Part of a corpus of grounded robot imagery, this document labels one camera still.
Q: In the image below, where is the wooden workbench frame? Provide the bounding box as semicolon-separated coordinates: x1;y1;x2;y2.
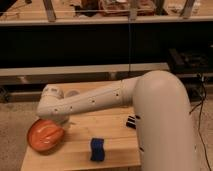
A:
0;0;213;26

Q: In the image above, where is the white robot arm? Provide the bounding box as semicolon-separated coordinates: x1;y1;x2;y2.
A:
37;70;199;171

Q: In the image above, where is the black device on shelf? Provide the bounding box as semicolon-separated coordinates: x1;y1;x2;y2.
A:
167;48;213;74

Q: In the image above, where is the orange ceramic bowl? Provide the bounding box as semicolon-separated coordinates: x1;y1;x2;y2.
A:
27;119;65;152

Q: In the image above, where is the wooden table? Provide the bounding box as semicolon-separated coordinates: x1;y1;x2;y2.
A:
20;80;142;171

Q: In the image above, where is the black cable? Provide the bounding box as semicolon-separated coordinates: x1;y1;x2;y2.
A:
189;75;213;171

